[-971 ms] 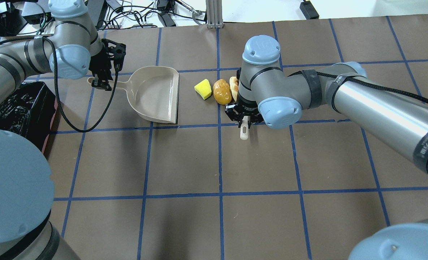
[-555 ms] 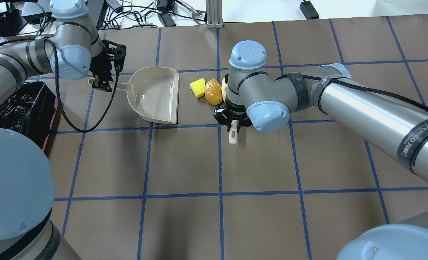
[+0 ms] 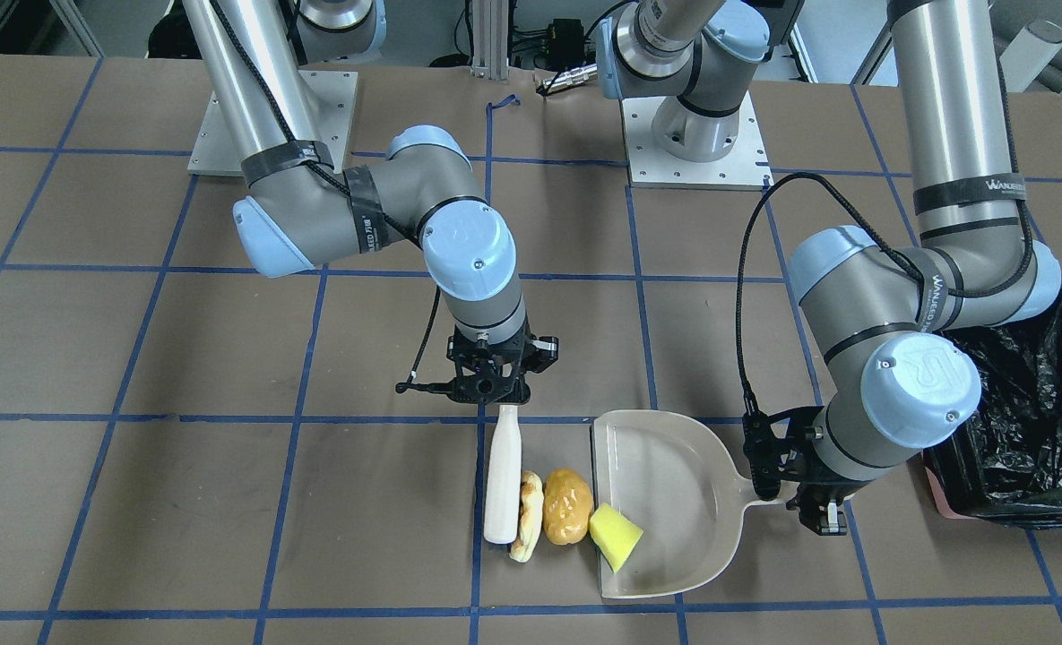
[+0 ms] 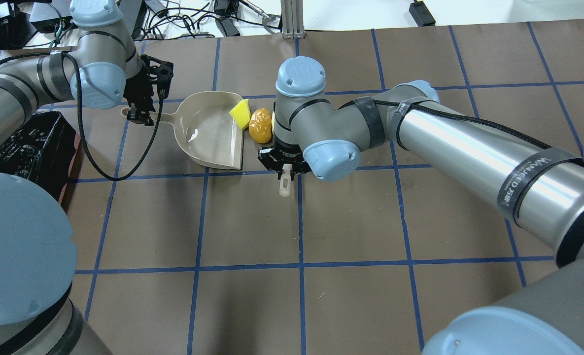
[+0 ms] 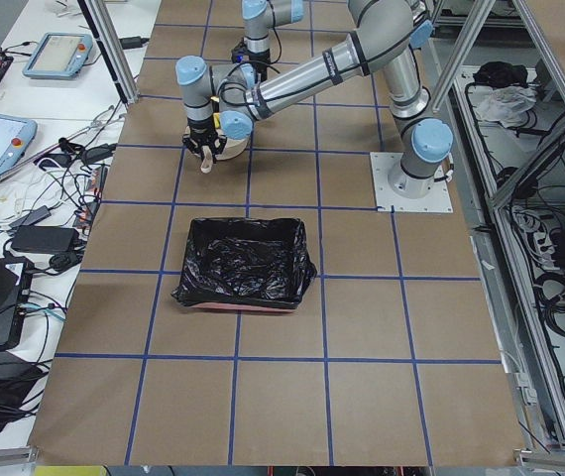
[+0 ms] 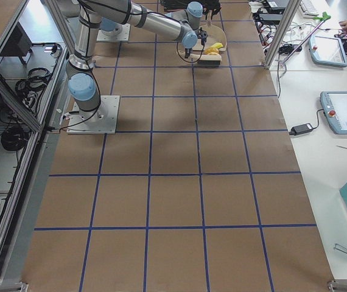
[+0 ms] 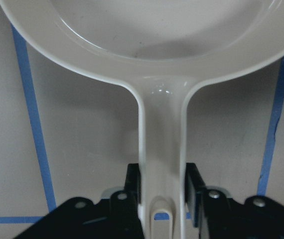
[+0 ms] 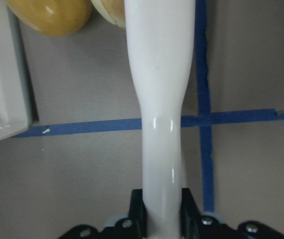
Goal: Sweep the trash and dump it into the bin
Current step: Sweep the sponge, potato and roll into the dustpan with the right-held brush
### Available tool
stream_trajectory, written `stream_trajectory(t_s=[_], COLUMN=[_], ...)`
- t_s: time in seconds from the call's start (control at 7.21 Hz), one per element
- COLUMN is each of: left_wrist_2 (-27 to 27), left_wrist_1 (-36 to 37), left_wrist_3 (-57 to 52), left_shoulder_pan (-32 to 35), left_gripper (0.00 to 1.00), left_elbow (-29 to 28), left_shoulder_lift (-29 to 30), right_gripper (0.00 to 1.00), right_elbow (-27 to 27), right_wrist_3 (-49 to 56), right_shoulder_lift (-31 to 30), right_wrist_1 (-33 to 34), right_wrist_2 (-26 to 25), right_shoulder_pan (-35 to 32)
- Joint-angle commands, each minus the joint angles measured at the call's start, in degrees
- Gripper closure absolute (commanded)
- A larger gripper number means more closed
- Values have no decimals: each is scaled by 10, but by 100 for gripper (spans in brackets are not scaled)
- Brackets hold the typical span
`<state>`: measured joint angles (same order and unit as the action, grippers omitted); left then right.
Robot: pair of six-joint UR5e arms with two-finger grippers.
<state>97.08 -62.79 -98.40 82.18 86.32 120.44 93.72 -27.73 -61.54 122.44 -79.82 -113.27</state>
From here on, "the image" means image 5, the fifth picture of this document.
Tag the yellow green sponge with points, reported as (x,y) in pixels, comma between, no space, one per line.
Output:
(216,120)

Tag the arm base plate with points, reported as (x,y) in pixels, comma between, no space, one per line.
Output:
(395,191)

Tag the teach pendant far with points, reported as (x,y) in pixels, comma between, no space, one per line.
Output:
(59,56)

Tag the aluminium frame post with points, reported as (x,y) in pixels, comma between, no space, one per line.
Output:
(101,26)

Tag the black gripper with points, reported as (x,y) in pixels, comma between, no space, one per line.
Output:
(202,133)

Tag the beige plastic dustpan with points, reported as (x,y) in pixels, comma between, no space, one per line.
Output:
(233,148)

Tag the white crumpled cloth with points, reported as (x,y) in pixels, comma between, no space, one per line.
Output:
(508,106)

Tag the black power brick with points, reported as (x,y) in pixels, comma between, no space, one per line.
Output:
(44,239)

